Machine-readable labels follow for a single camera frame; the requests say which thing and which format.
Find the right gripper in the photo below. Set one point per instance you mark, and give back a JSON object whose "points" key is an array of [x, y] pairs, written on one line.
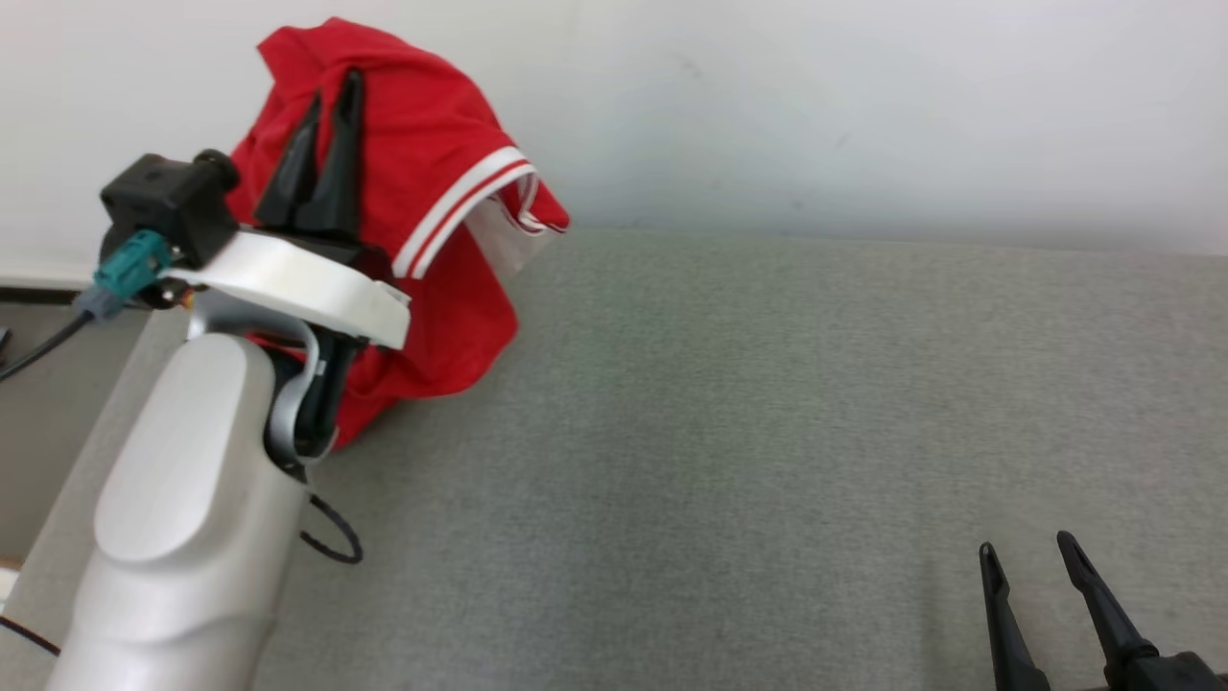
{"points": [[1175, 674]]}

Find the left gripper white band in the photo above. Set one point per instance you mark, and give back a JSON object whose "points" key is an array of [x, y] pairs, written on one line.
{"points": [[297, 278]]}

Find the red jersey with white sleeves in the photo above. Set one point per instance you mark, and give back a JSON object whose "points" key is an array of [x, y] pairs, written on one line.
{"points": [[422, 144]]}

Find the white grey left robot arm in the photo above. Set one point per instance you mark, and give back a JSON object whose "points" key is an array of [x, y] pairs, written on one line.
{"points": [[182, 518]]}

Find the white wall baseboard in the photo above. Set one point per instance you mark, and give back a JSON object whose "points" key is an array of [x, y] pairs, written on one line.
{"points": [[38, 280]]}

